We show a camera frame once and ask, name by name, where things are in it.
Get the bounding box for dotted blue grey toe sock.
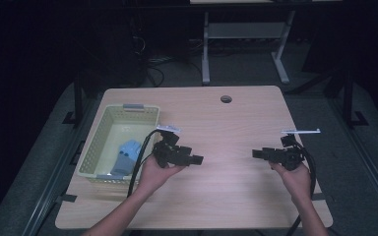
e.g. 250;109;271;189
110;144;140;177

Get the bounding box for grey metal table frame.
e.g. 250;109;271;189
201;9;296;86

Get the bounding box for pale green plastic basket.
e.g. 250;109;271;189
77;103;161;185

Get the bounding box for person's left hand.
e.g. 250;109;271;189
137;156;187;198

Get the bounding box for person's right hand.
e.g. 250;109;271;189
269;161;313;204

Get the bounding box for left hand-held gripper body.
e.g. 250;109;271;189
152;124;191;169

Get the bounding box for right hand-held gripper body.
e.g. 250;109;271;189
270;128;322;171

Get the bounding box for black metal stand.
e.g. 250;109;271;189
339;67;369;130
62;73;87;126

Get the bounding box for black table edge strap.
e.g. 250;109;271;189
56;194;79;204
313;192;334;203

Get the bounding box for right hand-held gripper black cable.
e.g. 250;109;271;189
285;137;318;236

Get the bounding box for left hand-held gripper black cable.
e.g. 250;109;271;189
126;129;162;199

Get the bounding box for hand-held gripper black cable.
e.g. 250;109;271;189
285;137;318;236
126;129;162;199

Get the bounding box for black floor cables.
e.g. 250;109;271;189
142;55;205;88

